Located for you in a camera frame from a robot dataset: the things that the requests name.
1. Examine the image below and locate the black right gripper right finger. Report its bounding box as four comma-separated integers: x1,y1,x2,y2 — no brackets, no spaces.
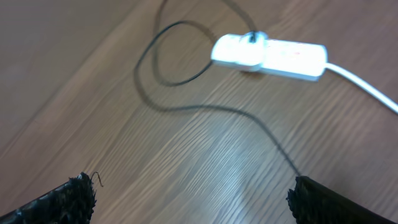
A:
286,175,395,224

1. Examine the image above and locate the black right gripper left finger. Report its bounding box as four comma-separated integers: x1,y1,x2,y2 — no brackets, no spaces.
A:
1,172,96,224

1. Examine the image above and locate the white charger plug adapter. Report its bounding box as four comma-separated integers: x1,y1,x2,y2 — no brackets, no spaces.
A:
211,32,268,72

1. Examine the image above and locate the white power strip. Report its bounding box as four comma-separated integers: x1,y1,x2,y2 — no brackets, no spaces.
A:
257,38,328,82

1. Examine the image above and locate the white power strip cord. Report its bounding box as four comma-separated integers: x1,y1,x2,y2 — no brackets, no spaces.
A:
325,62,398,114

